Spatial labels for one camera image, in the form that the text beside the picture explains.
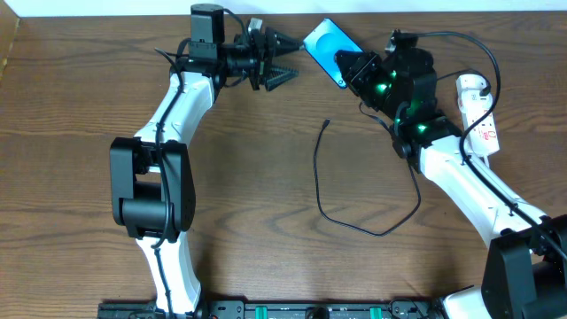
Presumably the blue Galaxy smartphone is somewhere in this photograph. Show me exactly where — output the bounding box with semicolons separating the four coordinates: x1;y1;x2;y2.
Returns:
303;18;362;89

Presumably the white charger adapter plug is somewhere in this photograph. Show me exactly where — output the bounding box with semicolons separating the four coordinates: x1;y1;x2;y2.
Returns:
455;74;493;113

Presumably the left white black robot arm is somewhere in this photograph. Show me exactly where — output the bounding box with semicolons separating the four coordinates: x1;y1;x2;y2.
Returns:
110;4;303;318

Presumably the white power strip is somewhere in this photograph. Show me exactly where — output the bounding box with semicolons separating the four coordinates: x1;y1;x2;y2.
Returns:
461;109;500;158

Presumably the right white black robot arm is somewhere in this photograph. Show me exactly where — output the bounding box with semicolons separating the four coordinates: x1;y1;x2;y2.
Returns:
335;30;566;318

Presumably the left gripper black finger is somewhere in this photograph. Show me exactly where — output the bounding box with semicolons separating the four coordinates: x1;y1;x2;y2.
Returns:
265;66;299;91
265;27;304;58

